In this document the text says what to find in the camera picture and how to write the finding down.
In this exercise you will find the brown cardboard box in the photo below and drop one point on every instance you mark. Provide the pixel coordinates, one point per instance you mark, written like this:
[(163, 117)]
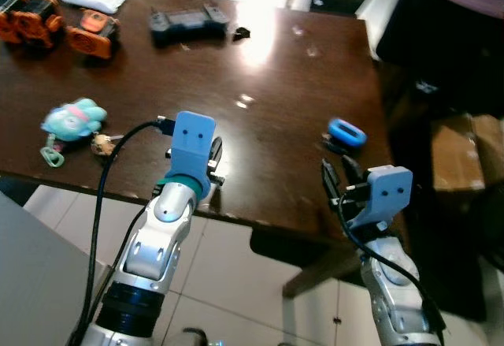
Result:
[(461, 153)]

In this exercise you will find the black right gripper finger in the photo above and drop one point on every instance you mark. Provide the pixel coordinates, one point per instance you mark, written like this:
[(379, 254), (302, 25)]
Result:
[(352, 171), (328, 180)]

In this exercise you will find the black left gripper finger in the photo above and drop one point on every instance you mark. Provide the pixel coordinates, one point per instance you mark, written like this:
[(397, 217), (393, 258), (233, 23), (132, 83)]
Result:
[(217, 149)]

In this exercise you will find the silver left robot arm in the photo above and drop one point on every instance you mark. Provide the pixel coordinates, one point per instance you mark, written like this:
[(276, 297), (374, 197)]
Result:
[(161, 232)]

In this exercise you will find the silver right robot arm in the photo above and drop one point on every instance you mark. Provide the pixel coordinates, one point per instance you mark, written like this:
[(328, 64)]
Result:
[(398, 291)]

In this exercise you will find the person in purple shirt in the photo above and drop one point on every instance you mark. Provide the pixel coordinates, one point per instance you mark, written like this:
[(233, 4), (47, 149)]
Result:
[(449, 31)]

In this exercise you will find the white cabinet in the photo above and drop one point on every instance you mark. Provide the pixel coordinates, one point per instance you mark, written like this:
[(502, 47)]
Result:
[(35, 283)]

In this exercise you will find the small orange black device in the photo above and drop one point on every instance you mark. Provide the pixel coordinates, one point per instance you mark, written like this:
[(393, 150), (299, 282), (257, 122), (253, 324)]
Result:
[(94, 35)]

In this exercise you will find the small black clip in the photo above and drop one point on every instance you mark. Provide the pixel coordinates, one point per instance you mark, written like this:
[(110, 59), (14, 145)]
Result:
[(241, 34)]

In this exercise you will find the dark wooden table leg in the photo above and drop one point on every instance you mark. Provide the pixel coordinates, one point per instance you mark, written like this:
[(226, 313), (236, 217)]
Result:
[(315, 263)]

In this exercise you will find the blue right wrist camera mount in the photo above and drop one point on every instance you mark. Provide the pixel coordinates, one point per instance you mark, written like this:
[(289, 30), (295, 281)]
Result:
[(384, 195)]

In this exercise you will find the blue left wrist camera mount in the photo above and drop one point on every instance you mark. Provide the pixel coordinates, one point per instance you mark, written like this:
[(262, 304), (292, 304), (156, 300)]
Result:
[(192, 145)]

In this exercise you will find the blue key fob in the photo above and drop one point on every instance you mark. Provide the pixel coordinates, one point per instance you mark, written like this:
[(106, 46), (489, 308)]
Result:
[(346, 132)]

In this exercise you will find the black handheld controller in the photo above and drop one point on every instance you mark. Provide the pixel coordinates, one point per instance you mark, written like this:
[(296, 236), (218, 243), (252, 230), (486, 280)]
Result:
[(189, 24)]

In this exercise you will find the large orange black device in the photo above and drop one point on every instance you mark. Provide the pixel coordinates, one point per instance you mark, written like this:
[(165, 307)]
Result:
[(30, 16)]

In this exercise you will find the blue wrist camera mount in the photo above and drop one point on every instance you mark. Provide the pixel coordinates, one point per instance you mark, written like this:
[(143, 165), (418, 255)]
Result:
[(192, 145), (384, 195)]

